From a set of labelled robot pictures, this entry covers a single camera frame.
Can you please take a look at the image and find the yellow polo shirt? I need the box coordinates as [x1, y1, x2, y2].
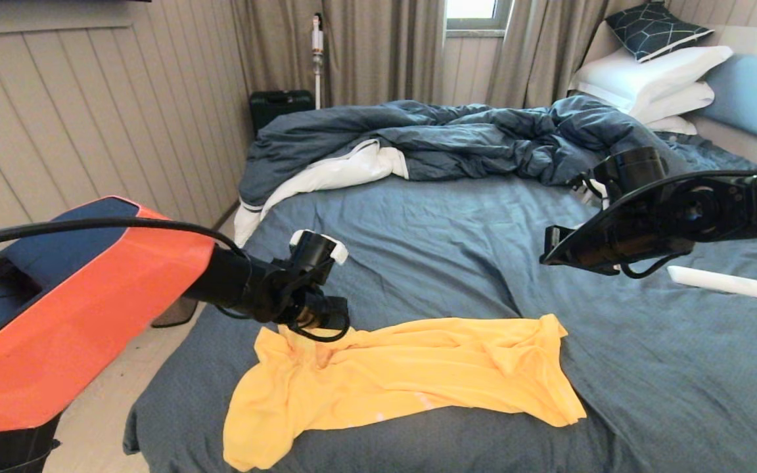
[223, 314, 587, 472]

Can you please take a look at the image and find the white remote control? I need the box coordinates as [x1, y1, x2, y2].
[668, 265, 757, 301]

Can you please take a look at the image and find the bed with blue sheet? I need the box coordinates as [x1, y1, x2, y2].
[122, 131, 757, 473]

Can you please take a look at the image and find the beige trash bin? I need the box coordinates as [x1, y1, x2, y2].
[152, 297, 196, 328]

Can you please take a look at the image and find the white pillow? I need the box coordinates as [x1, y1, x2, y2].
[630, 81, 716, 124]
[645, 115, 698, 135]
[568, 45, 734, 114]

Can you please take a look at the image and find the dark blue duvet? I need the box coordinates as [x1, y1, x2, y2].
[234, 94, 701, 247]

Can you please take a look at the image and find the dark green hard case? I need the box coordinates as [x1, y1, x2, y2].
[250, 90, 315, 137]

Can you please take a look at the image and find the beige window curtain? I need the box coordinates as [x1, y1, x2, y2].
[486, 0, 649, 109]
[232, 0, 446, 109]

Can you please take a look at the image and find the dark patterned cushion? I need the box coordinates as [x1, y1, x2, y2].
[605, 1, 714, 63]

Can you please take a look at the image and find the grey framed window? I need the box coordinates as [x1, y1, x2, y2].
[445, 0, 514, 32]

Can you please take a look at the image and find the white stick vacuum cleaner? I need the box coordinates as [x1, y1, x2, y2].
[311, 13, 325, 110]

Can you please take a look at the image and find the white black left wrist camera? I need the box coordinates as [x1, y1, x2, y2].
[288, 229, 349, 277]

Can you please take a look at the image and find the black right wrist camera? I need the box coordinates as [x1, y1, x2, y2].
[592, 146, 670, 196]

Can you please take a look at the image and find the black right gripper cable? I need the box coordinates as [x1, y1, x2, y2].
[545, 164, 757, 280]

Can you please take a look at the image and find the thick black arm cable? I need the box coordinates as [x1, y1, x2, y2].
[0, 217, 249, 258]

